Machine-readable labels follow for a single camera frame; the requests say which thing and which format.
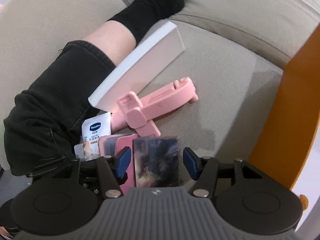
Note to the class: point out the beige fabric sofa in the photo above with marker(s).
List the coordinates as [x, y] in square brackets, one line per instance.
[235, 54]

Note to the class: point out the person left leg black sock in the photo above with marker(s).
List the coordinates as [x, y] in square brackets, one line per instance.
[45, 124]

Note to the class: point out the duck plush toy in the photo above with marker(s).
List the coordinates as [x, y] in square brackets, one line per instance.
[304, 201]

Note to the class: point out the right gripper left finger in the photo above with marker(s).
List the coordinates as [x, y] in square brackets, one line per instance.
[112, 173]

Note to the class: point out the vaseline sachet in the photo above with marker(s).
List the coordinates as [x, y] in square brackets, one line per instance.
[92, 129]

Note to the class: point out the orange cardboard box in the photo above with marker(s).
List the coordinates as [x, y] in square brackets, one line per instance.
[286, 139]

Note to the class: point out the pink phone holder stand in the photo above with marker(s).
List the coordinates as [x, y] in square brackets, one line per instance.
[139, 113]

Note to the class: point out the pink card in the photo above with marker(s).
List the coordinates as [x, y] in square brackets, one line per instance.
[119, 149]

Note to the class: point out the white rectangular box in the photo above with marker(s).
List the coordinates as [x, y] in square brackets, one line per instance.
[162, 45]

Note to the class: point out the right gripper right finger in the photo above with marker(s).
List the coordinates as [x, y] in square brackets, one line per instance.
[203, 171]

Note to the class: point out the dark photo card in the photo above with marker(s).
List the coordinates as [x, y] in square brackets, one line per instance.
[156, 161]

